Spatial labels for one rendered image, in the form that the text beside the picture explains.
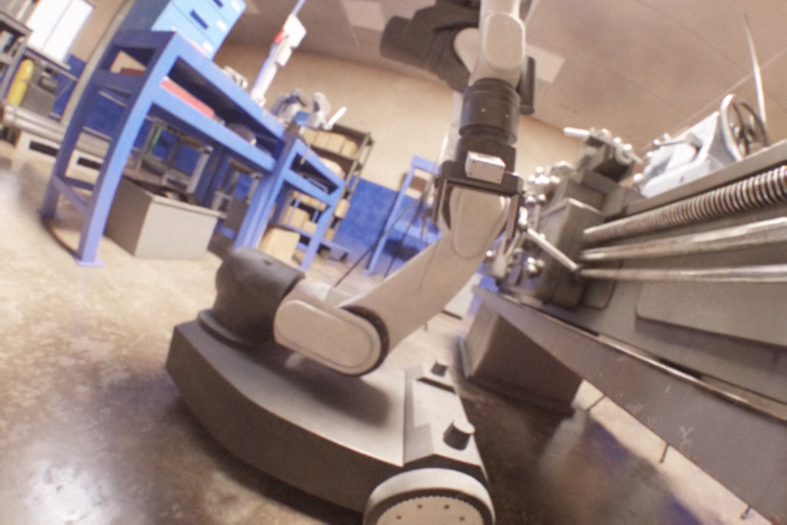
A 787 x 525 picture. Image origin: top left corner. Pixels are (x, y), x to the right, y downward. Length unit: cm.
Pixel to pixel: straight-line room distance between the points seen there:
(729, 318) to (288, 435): 69
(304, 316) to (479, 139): 42
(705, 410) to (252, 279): 70
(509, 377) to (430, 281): 125
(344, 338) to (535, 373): 136
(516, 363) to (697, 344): 129
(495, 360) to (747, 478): 157
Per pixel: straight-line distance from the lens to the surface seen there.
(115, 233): 169
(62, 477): 60
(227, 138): 158
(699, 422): 35
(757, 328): 55
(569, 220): 99
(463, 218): 59
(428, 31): 78
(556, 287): 97
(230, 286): 70
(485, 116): 46
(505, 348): 176
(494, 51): 50
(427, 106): 580
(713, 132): 106
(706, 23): 380
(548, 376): 187
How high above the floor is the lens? 48
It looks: 3 degrees up
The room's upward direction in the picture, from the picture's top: 23 degrees clockwise
